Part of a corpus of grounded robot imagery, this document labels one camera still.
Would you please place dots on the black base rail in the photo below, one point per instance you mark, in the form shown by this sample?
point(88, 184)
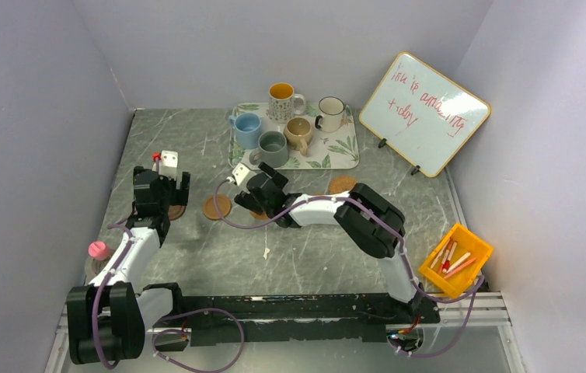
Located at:
point(368, 317)

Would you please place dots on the yellow plastic bin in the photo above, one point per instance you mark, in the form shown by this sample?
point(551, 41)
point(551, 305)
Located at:
point(467, 242)

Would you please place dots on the leaf-patterned white tray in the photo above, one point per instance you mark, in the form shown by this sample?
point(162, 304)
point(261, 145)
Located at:
point(335, 150)

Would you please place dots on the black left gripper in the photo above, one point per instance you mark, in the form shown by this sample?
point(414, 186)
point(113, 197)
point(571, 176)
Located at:
point(178, 196)

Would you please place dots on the grey-green mug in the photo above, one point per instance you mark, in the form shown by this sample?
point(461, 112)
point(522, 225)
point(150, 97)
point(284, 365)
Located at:
point(272, 149)

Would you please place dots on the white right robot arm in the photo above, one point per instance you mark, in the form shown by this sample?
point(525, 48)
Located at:
point(374, 225)

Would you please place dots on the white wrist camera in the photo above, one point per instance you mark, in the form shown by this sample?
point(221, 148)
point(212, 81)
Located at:
point(165, 163)
point(241, 175)

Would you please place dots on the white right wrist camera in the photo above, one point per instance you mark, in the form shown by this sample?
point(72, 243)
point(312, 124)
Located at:
point(241, 175)

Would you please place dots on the yellow-inside patterned mug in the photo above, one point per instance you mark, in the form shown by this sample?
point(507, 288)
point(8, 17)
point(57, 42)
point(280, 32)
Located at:
point(285, 103)

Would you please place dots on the light blue mug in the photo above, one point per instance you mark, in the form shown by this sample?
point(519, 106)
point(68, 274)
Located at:
point(248, 129)

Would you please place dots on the orange marker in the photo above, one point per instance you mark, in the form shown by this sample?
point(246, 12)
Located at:
point(460, 268)

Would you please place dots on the yellow-framed whiteboard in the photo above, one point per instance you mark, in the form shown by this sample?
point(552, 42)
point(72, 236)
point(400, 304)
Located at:
point(424, 116)

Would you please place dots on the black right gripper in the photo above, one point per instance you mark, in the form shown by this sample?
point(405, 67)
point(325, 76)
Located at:
point(247, 200)

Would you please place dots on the pale marker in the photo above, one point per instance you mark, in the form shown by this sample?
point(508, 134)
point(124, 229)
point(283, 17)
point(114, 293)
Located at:
point(439, 257)

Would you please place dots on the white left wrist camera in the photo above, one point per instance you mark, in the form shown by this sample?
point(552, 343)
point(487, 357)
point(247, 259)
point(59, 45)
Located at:
point(165, 163)

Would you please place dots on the pink-capped bottle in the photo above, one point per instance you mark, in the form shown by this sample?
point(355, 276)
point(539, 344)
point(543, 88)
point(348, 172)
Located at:
point(98, 249)

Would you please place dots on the red-capped white marker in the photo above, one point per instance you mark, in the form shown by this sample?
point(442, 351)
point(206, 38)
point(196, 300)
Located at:
point(448, 257)

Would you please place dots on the beige ceramic mug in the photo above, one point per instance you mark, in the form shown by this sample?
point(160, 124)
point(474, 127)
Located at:
point(299, 134)

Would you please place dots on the white mug black rim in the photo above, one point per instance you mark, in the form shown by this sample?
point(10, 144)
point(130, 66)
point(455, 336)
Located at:
point(331, 113)

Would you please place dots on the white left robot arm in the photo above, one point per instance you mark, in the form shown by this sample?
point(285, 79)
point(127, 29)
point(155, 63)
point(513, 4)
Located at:
point(107, 321)

